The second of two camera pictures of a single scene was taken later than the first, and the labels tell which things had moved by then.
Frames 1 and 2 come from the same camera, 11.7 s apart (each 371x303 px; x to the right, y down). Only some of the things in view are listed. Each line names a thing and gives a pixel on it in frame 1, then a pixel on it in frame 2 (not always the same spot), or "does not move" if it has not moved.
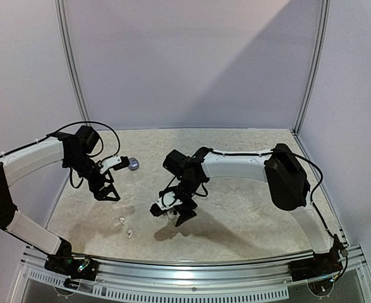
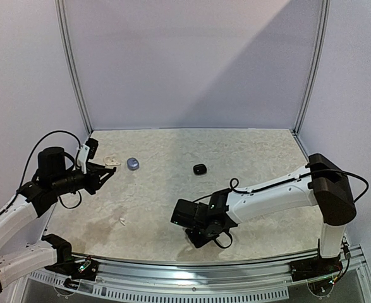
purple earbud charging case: [134, 164] does not move
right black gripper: [182, 205] -> [181, 214]
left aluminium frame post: [67, 50] does not move
